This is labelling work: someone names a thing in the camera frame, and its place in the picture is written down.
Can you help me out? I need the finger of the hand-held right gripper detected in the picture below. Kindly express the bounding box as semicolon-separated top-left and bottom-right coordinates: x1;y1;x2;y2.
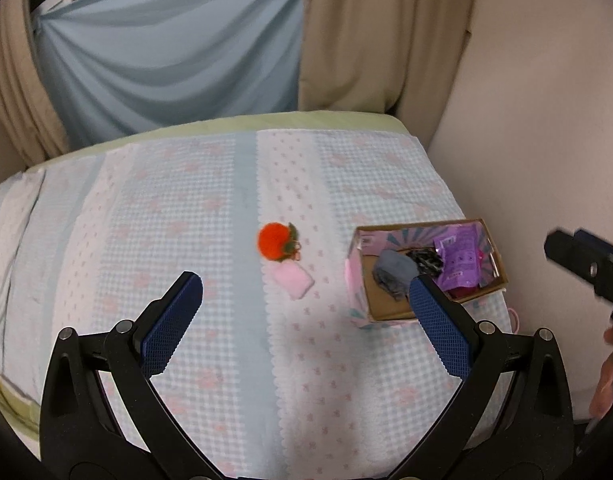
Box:
574;228;613;263
544;230;600;287

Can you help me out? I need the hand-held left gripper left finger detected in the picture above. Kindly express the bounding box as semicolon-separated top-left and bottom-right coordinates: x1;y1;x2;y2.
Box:
39;271;222;480

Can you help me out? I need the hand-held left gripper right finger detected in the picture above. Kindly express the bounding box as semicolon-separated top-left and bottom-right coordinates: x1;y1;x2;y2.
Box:
408;274;575;480

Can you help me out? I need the pink patterned cardboard box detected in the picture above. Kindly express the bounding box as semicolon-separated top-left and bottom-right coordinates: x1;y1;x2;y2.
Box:
345;217;510;329

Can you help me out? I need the black patterned scrunchie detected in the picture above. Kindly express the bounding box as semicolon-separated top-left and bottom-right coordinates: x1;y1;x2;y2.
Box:
405;245;445;277

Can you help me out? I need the grey sock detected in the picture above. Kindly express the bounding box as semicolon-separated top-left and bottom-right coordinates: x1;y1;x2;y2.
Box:
371;251;419;302

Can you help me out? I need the purple packet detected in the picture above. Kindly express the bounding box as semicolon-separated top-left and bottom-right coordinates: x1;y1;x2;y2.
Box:
433;223;482;289

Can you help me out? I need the person's right hand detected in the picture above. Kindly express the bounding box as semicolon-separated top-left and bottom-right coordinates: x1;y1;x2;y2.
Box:
588;324;613;422

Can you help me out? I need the orange pompom plush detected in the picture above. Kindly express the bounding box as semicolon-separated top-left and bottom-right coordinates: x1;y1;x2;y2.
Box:
257;221;302;262

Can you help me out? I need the green bed sheet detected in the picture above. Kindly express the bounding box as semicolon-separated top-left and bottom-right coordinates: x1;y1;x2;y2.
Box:
30;111;408;167

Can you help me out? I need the beige curtain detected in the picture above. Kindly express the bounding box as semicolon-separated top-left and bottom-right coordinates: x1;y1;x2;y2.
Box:
0;0;71;170
296;0;481;117

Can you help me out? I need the light blue hanging cloth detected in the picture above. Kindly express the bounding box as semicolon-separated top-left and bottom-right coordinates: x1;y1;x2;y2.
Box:
32;0;307;148

